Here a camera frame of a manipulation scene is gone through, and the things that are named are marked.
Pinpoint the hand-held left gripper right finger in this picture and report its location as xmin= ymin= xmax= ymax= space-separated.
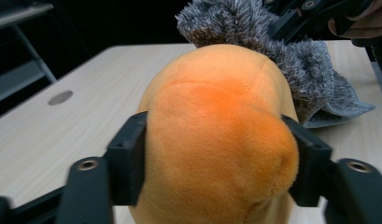
xmin=281 ymin=114 xmax=333 ymax=208

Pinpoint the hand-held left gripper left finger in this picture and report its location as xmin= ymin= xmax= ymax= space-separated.
xmin=104 ymin=110 xmax=149 ymax=207

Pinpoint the orange plush toy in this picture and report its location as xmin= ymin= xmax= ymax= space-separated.
xmin=129 ymin=43 xmax=300 ymax=224

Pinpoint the white metal desk frame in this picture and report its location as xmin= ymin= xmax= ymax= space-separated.
xmin=0 ymin=2 xmax=57 ymax=106

